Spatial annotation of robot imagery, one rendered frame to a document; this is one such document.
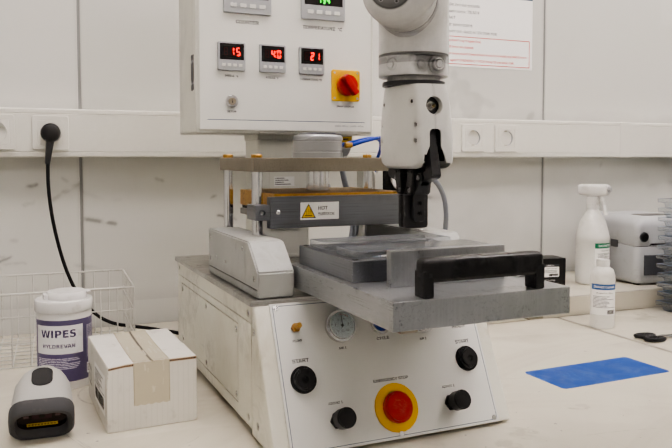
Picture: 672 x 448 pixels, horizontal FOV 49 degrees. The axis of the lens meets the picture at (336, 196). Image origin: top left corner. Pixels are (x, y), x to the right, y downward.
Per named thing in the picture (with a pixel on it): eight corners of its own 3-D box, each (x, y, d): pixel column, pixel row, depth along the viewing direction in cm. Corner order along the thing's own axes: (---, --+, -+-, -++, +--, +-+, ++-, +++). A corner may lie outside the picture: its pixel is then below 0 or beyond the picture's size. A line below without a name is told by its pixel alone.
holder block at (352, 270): (299, 263, 97) (299, 244, 97) (429, 255, 105) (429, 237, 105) (352, 283, 82) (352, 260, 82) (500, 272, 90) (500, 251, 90)
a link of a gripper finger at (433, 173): (451, 160, 82) (431, 191, 86) (427, 110, 86) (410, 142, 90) (442, 160, 81) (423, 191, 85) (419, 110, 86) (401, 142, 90)
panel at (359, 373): (290, 458, 87) (268, 304, 93) (499, 421, 99) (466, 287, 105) (296, 457, 85) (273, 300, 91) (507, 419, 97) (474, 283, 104)
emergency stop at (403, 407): (383, 426, 93) (377, 394, 94) (411, 421, 95) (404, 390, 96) (388, 425, 92) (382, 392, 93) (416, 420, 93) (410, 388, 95)
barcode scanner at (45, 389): (11, 400, 109) (10, 347, 108) (68, 393, 112) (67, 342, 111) (8, 450, 90) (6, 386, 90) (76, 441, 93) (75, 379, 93)
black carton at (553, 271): (521, 283, 184) (521, 255, 184) (552, 281, 187) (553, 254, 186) (533, 287, 179) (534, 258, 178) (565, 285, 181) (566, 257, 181)
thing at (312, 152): (210, 211, 125) (209, 134, 124) (372, 206, 138) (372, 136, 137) (253, 222, 103) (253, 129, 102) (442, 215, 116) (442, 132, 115)
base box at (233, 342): (178, 353, 135) (177, 260, 134) (361, 333, 150) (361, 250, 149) (274, 464, 86) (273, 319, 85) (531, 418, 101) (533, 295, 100)
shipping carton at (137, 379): (88, 392, 112) (87, 334, 112) (173, 382, 117) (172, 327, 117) (99, 435, 95) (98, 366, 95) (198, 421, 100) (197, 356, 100)
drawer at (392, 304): (287, 290, 98) (287, 232, 98) (429, 279, 107) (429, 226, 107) (392, 341, 71) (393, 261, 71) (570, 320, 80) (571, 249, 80)
